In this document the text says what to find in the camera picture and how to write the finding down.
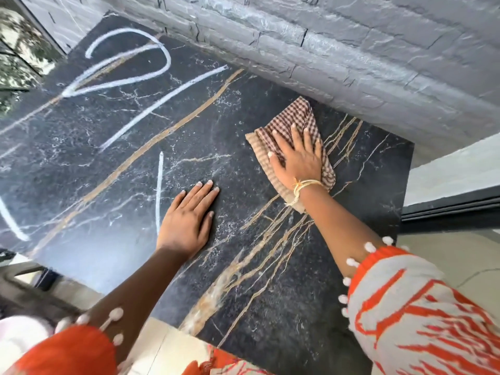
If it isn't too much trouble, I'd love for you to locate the person's left forearm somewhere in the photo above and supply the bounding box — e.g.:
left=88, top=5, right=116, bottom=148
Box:
left=84, top=246, right=192, bottom=364

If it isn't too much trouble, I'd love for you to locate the black window frame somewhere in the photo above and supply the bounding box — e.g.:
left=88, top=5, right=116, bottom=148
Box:
left=399, top=186, right=500, bottom=235

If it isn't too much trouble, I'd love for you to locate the person's right hand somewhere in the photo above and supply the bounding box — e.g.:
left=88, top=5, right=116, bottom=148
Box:
left=267, top=124, right=324, bottom=190

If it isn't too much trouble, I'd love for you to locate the dark furniture piece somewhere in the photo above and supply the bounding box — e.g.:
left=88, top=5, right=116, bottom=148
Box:
left=0, top=249, right=84, bottom=318

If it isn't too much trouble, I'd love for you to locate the person's right forearm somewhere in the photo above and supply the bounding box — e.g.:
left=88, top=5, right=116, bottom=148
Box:
left=296, top=184, right=395, bottom=279

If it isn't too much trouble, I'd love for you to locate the brown checked cleaning cloth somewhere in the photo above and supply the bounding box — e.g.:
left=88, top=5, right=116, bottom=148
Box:
left=245, top=96, right=336, bottom=214

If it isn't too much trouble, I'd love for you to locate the orange white patterned garment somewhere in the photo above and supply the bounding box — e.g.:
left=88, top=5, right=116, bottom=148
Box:
left=0, top=236, right=500, bottom=375

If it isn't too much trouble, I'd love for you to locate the yellow thread wrist band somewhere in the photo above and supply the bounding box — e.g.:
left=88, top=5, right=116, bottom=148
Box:
left=285, top=179, right=325, bottom=207

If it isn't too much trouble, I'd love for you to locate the person's left hand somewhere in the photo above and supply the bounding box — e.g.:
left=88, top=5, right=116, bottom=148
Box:
left=156, top=180, right=220, bottom=259

